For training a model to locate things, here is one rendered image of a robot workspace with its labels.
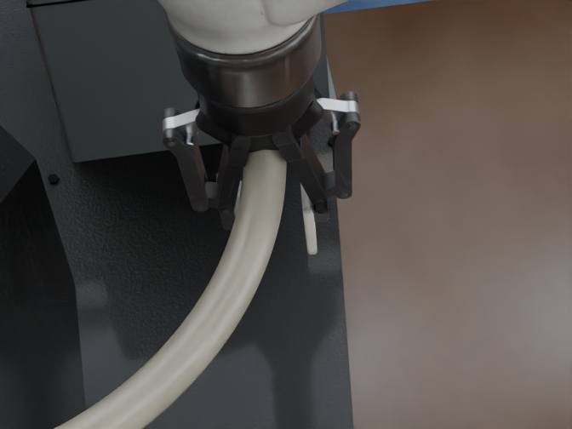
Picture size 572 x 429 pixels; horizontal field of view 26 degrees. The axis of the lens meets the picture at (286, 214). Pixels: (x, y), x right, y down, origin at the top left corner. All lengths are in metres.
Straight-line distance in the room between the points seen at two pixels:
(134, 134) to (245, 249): 1.19
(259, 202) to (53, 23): 0.97
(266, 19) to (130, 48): 1.15
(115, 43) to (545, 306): 0.75
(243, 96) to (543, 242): 1.29
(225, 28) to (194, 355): 0.22
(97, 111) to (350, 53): 0.48
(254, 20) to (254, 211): 0.19
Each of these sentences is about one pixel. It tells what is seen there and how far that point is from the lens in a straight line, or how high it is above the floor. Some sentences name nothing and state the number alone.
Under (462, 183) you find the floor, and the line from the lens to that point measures 2.02.
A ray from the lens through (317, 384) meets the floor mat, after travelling 1.82.
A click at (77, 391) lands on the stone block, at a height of 0.24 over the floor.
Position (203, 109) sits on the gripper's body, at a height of 1.05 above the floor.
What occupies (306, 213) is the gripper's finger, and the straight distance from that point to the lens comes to 0.91.
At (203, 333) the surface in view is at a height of 0.98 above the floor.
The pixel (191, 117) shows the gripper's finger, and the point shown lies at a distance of 0.83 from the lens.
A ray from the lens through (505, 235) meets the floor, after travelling 1.98.
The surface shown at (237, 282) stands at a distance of 0.80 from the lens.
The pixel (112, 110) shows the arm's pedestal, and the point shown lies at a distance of 1.93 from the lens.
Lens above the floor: 1.69
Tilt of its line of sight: 59 degrees down
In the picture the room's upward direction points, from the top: straight up
